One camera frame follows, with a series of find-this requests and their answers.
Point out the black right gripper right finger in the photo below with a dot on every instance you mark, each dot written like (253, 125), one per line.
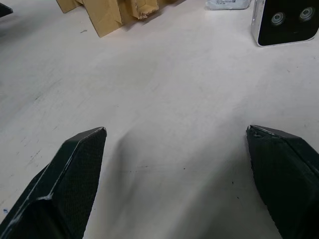
(284, 174)

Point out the black pointed right gripper left finger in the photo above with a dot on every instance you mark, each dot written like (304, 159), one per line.
(4, 10)

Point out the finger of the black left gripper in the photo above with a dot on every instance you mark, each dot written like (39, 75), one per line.
(72, 181)

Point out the brown cardboard box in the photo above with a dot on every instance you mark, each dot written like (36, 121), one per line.
(109, 13)

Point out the white labelled packet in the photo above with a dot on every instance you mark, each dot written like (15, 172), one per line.
(228, 4)

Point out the silver black stereo camera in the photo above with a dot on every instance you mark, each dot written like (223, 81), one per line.
(286, 23)

